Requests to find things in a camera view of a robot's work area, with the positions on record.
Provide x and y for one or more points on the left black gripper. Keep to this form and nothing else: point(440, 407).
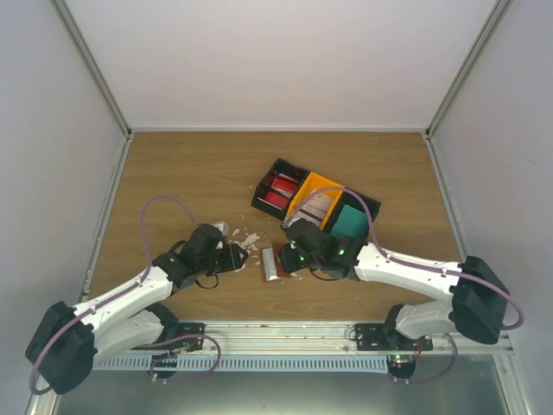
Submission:
point(232, 259)

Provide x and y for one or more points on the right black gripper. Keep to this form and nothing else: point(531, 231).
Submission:
point(289, 264)

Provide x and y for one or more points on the brown leather card holder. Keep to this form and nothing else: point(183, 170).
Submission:
point(276, 268)

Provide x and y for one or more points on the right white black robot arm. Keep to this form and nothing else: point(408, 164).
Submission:
point(466, 297)

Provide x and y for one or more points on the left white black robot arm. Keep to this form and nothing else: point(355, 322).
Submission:
point(71, 340)

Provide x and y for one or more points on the white patterned card stack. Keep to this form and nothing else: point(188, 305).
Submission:
point(318, 208)

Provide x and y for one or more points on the teal card stack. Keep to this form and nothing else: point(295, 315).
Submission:
point(351, 222)

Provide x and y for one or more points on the black bin with teal cards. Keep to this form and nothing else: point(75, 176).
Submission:
point(344, 199)

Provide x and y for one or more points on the lower red card stack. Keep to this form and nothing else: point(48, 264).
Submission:
point(276, 200)

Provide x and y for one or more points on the red card stack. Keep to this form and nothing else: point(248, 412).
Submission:
point(285, 185)
point(276, 200)

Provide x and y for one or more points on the upper red card stack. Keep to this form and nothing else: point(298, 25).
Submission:
point(285, 185)

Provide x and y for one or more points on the black bin with red cards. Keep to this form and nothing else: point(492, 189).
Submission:
point(275, 192)

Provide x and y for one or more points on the yellow plastic bin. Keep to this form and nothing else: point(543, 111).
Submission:
point(311, 185)

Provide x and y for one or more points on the aluminium front rail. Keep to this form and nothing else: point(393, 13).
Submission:
point(327, 338)

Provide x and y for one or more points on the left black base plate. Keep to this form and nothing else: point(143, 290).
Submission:
point(183, 337)

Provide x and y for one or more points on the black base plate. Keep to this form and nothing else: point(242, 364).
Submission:
point(372, 336)
point(183, 337)

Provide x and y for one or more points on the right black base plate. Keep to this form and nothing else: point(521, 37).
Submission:
point(372, 336)

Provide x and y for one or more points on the grey slotted cable duct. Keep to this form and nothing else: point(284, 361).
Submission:
point(249, 363)

